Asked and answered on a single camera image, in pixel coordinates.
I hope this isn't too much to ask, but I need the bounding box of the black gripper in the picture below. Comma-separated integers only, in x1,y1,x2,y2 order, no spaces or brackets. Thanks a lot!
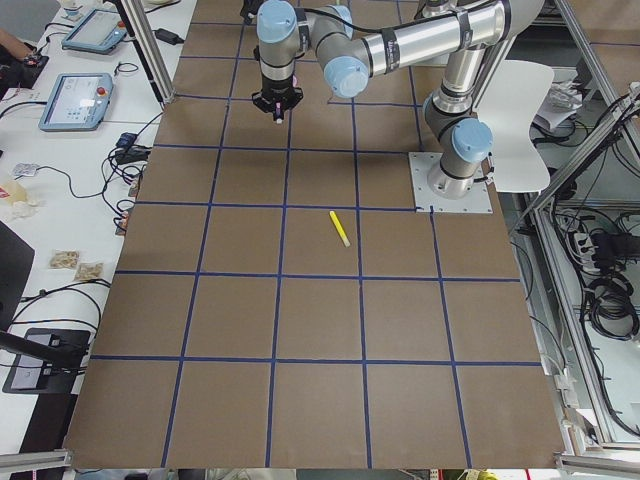
252,87,304,114

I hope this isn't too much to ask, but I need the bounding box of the purple pen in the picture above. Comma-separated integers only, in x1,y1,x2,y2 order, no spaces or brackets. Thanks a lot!
273,102,284,124

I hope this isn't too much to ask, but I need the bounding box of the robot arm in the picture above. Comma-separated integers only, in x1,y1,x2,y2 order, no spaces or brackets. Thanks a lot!
252,1,543,200

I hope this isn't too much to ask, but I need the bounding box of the black power adapter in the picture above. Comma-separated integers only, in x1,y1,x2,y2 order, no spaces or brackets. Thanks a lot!
154,28,184,45

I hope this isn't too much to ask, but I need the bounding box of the plaid pouch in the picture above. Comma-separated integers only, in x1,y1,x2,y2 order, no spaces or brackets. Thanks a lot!
116,132,137,149

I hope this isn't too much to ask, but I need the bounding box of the yellow pen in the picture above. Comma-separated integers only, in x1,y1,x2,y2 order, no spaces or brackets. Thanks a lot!
329,210,351,248

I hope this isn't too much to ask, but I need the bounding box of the far teach pendant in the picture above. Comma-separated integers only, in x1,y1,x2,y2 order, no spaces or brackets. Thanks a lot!
61,9,127,55

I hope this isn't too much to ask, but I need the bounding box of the teach pendant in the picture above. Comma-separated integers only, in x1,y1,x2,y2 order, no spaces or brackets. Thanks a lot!
38,73,113,132
61,9,127,55

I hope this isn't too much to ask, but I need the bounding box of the near teach pendant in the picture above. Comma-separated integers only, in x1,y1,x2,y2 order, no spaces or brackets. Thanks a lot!
38,73,113,132

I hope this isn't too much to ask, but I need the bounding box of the white chair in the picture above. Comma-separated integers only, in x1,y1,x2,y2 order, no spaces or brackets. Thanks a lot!
477,60,554,193

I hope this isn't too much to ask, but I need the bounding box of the aluminium frame post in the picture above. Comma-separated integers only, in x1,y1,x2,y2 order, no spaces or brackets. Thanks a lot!
112,0,175,105

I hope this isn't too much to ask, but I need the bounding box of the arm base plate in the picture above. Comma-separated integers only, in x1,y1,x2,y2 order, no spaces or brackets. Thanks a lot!
408,152,493,214

